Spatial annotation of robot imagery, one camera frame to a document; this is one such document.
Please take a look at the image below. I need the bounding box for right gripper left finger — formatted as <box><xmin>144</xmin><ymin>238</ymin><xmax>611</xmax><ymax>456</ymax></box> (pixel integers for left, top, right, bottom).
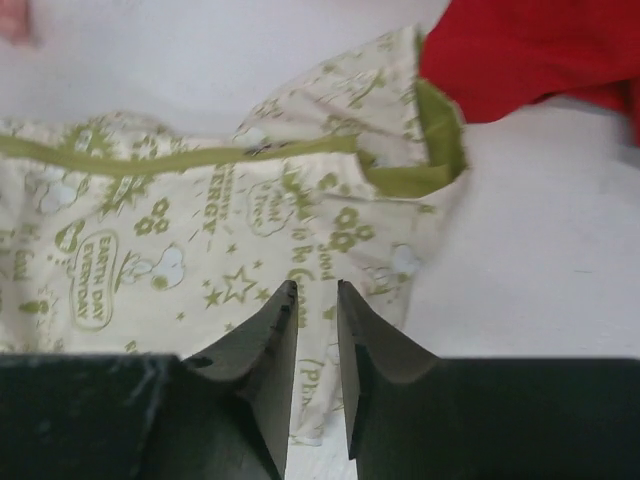
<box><xmin>185</xmin><ymin>280</ymin><xmax>298</xmax><ymax>479</ymax></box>

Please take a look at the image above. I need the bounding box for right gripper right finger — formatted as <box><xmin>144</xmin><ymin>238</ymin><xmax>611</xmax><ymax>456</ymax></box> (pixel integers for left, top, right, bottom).
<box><xmin>337</xmin><ymin>280</ymin><xmax>437</xmax><ymax>479</ymax></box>

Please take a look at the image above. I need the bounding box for cream green patterned jacket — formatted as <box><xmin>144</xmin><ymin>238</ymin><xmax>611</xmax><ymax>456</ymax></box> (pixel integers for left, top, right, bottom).
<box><xmin>1</xmin><ymin>26</ymin><xmax>467</xmax><ymax>445</ymax></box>

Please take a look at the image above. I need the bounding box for red garment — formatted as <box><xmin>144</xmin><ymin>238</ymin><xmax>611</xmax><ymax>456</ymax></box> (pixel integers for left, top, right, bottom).
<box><xmin>419</xmin><ymin>1</ymin><xmax>639</xmax><ymax>133</ymax></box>

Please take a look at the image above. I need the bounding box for pink garment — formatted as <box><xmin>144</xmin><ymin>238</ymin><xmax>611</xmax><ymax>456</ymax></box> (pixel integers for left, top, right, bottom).
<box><xmin>0</xmin><ymin>0</ymin><xmax>35</xmax><ymax>45</ymax></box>

